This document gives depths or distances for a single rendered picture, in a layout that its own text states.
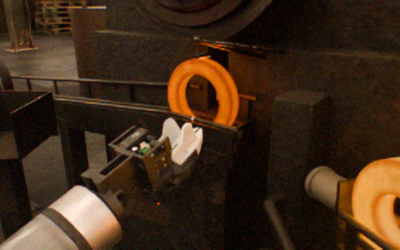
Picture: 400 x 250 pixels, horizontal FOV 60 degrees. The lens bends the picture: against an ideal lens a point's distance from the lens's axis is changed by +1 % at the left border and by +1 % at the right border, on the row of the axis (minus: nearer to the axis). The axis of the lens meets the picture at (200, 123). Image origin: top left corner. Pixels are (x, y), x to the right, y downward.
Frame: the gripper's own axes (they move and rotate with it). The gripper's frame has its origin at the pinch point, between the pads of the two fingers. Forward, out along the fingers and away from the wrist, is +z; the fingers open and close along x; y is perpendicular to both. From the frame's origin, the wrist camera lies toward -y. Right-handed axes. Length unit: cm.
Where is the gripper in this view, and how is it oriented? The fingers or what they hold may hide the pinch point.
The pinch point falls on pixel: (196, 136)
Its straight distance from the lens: 57.8
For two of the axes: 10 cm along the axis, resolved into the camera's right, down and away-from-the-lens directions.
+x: -7.9, -2.2, 5.8
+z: 5.9, -5.3, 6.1
